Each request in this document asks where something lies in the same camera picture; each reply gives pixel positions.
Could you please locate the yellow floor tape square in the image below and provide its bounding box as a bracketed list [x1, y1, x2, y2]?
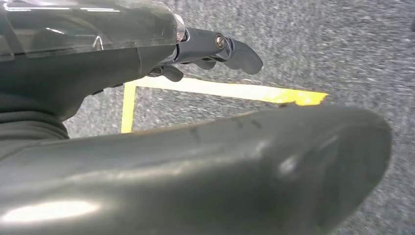
[120, 76, 329, 134]

